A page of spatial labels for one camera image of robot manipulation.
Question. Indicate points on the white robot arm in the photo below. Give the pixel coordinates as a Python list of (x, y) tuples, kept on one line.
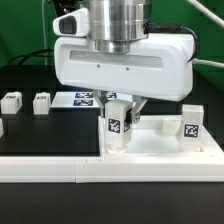
[(134, 16)]

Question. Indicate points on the white base tag plate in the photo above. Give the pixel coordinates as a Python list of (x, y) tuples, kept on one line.
[(83, 99)]

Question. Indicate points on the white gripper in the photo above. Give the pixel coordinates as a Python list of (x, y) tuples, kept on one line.
[(153, 66)]

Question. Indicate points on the white L-shaped obstacle wall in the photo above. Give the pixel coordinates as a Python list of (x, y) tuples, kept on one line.
[(114, 168)]

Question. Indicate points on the white square tabletop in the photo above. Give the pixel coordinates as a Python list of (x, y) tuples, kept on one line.
[(158, 135)]

